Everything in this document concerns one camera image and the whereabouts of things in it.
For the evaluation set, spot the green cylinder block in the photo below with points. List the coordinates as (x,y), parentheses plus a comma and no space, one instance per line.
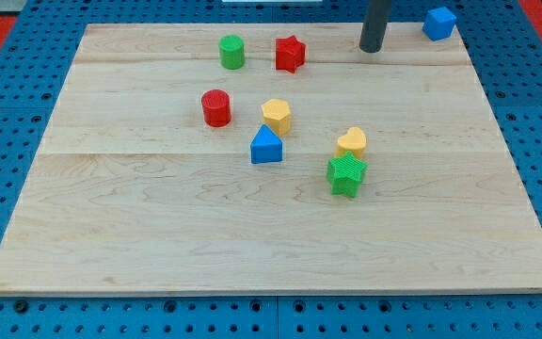
(231,52)

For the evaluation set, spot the green star block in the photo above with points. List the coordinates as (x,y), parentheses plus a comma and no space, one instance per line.
(345,174)

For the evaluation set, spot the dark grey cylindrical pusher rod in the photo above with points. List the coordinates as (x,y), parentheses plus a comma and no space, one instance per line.
(374,25)

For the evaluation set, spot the blue triangle block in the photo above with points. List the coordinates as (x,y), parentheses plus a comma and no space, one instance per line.
(266,146)

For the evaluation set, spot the yellow hexagon block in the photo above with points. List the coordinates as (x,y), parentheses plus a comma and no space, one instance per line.
(277,116)

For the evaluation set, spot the red star block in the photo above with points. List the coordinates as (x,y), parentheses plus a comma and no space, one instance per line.
(290,54)

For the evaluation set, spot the yellow heart block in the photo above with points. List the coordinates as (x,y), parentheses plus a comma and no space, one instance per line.
(354,141)

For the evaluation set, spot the red cylinder block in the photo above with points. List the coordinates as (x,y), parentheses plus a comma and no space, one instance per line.
(216,107)

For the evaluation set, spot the light wooden board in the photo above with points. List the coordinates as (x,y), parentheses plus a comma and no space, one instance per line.
(132,194)

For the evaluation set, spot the blue cube block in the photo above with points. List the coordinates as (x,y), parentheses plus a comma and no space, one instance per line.
(439,23)

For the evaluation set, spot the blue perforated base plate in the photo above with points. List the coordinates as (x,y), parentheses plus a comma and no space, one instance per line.
(505,50)

